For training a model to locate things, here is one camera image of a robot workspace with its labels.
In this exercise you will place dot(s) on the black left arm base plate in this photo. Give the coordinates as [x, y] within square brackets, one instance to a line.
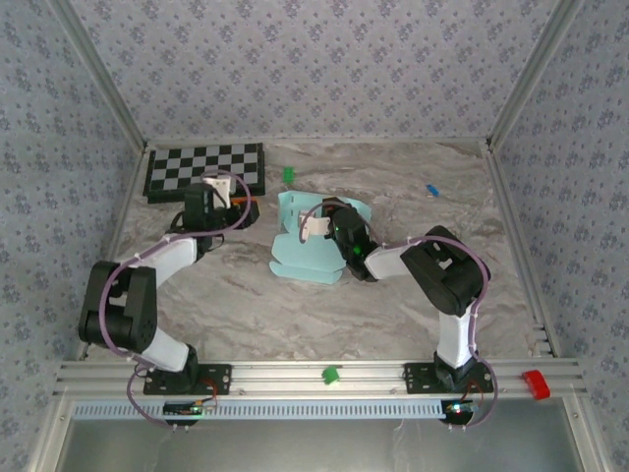
[218, 378]

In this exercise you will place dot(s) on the small green plastic piece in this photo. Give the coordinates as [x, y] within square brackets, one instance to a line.
[288, 174]

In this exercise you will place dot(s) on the aluminium frame post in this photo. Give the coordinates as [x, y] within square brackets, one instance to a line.
[98, 78]
[535, 74]

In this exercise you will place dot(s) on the aluminium table rear rail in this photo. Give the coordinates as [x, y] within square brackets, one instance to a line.
[314, 141]

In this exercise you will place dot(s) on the light blue paper box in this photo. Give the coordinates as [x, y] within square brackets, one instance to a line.
[304, 258]

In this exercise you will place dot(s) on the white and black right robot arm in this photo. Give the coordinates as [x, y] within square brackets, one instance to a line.
[444, 275]

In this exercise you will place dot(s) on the small blue usb stick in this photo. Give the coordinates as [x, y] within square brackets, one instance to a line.
[431, 190]

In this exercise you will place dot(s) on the red plastic clip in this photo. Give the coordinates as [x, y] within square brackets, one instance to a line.
[536, 384]

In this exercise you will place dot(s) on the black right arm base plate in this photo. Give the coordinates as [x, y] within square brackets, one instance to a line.
[417, 378]

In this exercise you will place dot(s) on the green plastic block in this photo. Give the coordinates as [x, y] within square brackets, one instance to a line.
[330, 376]

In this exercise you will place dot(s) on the black and grey checkerboard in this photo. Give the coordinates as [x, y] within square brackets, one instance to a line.
[196, 169]

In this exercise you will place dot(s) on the orange plastic piece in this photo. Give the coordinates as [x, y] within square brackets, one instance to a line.
[240, 200]

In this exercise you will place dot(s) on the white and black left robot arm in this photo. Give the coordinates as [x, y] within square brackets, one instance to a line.
[172, 255]

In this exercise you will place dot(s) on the aluminium mounting rail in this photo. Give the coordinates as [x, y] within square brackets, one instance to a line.
[295, 378]

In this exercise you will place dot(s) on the aluminium table side rail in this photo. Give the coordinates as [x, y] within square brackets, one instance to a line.
[133, 182]
[502, 196]

